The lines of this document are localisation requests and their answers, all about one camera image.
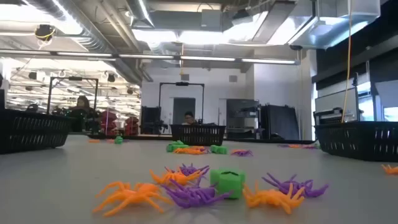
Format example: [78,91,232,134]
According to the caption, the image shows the grey door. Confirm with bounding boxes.
[172,97,196,125]

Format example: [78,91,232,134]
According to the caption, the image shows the black cabinet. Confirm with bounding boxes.
[140,105,162,135]

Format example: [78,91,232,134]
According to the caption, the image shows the yellow hanging cable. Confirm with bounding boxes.
[341,0,354,123]

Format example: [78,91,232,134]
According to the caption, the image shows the red storage bins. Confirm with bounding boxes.
[98,110,140,136]

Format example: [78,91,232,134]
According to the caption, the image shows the grey office machine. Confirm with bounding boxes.
[313,107,363,126]

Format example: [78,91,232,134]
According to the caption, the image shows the black folding panel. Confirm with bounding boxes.
[260,104,300,141]

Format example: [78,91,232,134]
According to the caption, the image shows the black plastic slotted basket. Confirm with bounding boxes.
[0,108,74,156]
[170,124,227,147]
[314,121,398,162]

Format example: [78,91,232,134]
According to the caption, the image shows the silver round air duct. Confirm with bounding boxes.
[24,0,144,85]

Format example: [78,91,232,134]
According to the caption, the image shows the black aluminium table frame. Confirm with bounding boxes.
[86,133,317,144]

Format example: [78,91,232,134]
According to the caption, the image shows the long ceiling light bar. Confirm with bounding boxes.
[0,49,301,65]

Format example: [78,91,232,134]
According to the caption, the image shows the black ceiling cable reel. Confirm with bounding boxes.
[34,24,57,43]

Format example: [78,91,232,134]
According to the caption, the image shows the black metal rig frame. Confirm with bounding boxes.
[159,82,205,125]
[46,77,99,114]

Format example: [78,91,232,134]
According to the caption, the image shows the metal shelf unit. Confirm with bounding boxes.
[226,98,261,140]

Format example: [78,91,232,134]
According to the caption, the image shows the silver rectangular air duct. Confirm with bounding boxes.
[287,0,382,50]

